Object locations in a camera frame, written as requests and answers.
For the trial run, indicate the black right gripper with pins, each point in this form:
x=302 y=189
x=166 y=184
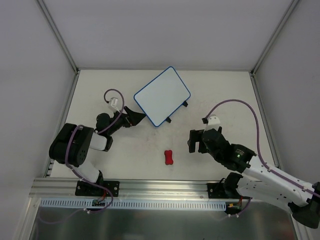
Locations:
x=200 y=141

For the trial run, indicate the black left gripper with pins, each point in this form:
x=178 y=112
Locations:
x=127 y=119

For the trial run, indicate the red whiteboard eraser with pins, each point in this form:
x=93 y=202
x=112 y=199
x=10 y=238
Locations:
x=168 y=157

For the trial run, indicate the blue framed whiteboard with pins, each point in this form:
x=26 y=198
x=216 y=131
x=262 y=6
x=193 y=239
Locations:
x=162 y=96

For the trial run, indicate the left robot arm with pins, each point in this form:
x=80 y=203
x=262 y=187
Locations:
x=71 y=146

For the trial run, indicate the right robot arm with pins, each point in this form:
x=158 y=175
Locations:
x=250 y=178

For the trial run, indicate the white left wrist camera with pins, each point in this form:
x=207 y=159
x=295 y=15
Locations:
x=113 y=104

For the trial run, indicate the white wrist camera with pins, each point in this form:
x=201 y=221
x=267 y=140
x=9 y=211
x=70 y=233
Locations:
x=113 y=104
x=211 y=122

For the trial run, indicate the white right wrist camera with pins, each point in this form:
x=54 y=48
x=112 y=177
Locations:
x=211 y=122

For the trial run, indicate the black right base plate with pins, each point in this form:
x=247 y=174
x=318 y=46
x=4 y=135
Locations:
x=216 y=190

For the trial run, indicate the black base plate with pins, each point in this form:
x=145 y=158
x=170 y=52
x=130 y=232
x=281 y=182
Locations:
x=84 y=189
x=216 y=190

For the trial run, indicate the slotted white cable duct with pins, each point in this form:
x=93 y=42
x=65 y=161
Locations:
x=132 y=204

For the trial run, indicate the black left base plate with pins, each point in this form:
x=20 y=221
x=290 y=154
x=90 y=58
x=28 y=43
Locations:
x=84 y=189

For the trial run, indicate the aluminium mounting rail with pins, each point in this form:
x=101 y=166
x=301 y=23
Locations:
x=129 y=189

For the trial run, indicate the left aluminium frame post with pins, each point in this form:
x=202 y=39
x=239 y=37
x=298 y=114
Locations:
x=57 y=34

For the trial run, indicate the aluminium frame post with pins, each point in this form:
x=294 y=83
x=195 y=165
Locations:
x=275 y=34
x=57 y=34

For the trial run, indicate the right aluminium frame post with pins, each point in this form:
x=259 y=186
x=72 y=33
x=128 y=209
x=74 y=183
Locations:
x=275 y=34

